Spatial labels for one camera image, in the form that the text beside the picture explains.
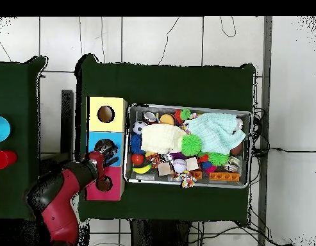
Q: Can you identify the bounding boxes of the silver drink can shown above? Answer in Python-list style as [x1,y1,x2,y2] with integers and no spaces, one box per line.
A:
[142,111,158,126]

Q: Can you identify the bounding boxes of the mint green waffle cloth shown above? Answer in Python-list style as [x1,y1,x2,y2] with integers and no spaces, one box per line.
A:
[184,112,247,155]

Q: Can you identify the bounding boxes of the shallow metal mesh bin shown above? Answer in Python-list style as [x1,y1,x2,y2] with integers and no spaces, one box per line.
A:
[123,102,253,189]

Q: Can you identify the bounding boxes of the blue spiky ball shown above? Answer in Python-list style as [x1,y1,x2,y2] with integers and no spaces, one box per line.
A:
[129,133,146,155]

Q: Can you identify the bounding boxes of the dark green tablecloth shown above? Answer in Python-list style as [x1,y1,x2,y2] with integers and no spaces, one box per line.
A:
[74,54,256,226]

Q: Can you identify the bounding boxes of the cream waffle cloth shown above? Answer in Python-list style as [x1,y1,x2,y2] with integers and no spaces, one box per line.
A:
[140,123,187,154]

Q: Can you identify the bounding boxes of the crushed clear plastic bottle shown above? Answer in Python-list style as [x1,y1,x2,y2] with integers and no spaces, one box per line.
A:
[95,139,119,160]

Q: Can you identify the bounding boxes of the small green spiky toy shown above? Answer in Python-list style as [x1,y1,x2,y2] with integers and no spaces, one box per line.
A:
[179,108,192,120]

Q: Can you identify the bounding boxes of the black power cable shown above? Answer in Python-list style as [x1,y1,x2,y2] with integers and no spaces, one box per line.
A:
[252,146,316,158]

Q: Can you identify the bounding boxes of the large green spiky eyed toy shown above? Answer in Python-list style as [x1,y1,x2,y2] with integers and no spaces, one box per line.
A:
[181,133,203,156]

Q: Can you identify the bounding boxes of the orange plastic block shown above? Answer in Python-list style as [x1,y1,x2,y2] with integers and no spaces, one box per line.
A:
[208,170,240,183]

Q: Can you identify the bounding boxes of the blue cup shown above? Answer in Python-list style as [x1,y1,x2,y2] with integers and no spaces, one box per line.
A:
[0,115,12,144]

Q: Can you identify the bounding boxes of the wooden box with three holes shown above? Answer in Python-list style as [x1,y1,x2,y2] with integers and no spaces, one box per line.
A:
[84,96,128,201]

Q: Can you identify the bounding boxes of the black white soccer ball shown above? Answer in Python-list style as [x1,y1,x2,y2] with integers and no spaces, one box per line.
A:
[132,120,147,136]

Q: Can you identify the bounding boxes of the white baseball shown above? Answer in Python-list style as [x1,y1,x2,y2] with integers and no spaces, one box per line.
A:
[172,158,187,174]

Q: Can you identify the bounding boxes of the red cup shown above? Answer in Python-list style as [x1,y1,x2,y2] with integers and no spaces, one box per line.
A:
[0,150,18,170]

